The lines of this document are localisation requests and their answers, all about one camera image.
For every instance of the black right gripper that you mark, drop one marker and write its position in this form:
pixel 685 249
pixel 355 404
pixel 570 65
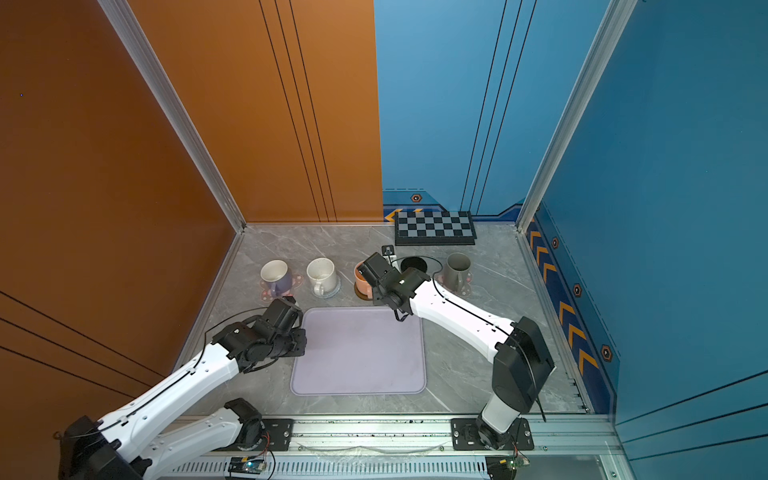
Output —
pixel 378 298

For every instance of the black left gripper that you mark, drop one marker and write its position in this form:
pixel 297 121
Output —
pixel 302 342

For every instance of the orange mug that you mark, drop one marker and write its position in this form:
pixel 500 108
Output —
pixel 361 284

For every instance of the brown wooden round coaster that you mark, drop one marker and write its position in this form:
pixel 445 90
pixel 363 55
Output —
pixel 363 296

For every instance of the black mug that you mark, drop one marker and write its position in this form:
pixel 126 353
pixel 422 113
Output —
pixel 413 262

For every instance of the pink cherry blossom coaster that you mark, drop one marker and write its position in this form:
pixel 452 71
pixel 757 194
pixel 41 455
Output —
pixel 457 283

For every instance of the clear glass round coaster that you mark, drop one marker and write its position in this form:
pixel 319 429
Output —
pixel 320 290

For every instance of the grey mug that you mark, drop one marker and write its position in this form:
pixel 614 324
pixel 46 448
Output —
pixel 458 262

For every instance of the white cream mug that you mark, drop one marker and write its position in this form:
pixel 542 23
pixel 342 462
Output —
pixel 322 270

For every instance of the white mug purple handle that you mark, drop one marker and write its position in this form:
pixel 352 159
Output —
pixel 274 270

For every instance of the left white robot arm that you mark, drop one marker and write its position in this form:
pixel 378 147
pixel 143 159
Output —
pixel 133 442

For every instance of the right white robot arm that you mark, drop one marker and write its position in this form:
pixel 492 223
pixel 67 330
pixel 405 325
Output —
pixel 520 358

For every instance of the black checkered chess board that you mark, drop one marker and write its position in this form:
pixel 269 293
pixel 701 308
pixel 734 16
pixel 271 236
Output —
pixel 434 228

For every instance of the lavender serving tray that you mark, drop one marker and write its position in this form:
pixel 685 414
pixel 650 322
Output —
pixel 360 351

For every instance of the left green circuit board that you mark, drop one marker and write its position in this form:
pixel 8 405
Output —
pixel 246 467

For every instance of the green circuit board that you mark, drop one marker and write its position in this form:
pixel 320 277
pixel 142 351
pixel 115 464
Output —
pixel 505 468
pixel 246 467

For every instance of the right green circuit board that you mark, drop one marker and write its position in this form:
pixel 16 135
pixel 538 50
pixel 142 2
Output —
pixel 505 468

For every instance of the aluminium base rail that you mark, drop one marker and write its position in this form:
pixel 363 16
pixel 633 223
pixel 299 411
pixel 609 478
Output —
pixel 419 445

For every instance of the aluminium corner post right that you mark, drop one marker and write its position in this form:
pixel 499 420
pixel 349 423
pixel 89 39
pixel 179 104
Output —
pixel 610 30

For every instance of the aluminium corner post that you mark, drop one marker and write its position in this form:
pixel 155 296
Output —
pixel 128 29
pixel 610 30

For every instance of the aluminium corner post left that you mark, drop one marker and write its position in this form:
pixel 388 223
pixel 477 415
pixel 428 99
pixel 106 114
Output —
pixel 128 29

